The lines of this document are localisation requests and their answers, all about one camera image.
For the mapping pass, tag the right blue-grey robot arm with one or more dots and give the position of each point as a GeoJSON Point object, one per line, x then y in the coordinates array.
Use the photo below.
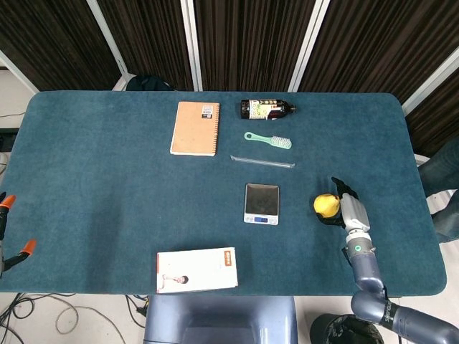
{"type": "Point", "coordinates": [365, 268]}

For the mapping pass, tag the black bag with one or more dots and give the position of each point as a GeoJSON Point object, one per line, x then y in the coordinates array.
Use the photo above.
{"type": "Point", "coordinates": [147, 83]}

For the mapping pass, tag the blue denim trouser leg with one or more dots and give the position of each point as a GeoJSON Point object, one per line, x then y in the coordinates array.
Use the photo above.
{"type": "Point", "coordinates": [443, 168]}
{"type": "Point", "coordinates": [448, 222]}

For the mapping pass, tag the black trash bin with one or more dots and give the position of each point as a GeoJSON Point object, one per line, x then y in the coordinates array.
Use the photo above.
{"type": "Point", "coordinates": [337, 331]}

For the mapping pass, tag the wrapped drinking straw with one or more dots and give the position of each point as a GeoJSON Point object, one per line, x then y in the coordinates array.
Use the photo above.
{"type": "Point", "coordinates": [261, 161]}

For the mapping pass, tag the teal table cloth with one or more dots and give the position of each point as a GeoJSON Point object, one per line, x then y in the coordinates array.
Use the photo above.
{"type": "Point", "coordinates": [107, 179]}

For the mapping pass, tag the mint green brush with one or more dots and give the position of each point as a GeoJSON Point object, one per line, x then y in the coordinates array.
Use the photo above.
{"type": "Point", "coordinates": [279, 142]}

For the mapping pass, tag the small digital scale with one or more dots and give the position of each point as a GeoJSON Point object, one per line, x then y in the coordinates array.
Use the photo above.
{"type": "Point", "coordinates": [261, 200]}

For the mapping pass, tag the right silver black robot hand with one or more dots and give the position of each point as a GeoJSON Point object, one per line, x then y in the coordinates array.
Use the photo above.
{"type": "Point", "coordinates": [355, 215]}

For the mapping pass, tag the dark wood partition panel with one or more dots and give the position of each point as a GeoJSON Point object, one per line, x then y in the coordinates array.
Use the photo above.
{"type": "Point", "coordinates": [54, 36]}
{"type": "Point", "coordinates": [376, 43]}
{"type": "Point", "coordinates": [441, 118]}
{"type": "Point", "coordinates": [150, 36]}
{"type": "Point", "coordinates": [251, 43]}

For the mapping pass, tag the dark brown labelled bottle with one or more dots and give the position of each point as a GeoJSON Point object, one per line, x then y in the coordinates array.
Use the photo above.
{"type": "Point", "coordinates": [265, 109]}

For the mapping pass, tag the white orange product box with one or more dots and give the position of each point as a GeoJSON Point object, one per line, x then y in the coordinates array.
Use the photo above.
{"type": "Point", "coordinates": [197, 270]}

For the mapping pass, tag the brown spiral notebook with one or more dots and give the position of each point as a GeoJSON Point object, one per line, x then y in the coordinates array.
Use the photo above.
{"type": "Point", "coordinates": [195, 129]}

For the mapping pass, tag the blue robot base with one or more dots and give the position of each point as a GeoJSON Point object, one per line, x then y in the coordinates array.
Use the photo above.
{"type": "Point", "coordinates": [218, 319]}

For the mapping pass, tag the left orange-tipped robot hand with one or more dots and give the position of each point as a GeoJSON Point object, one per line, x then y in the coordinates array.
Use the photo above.
{"type": "Point", "coordinates": [16, 258]}

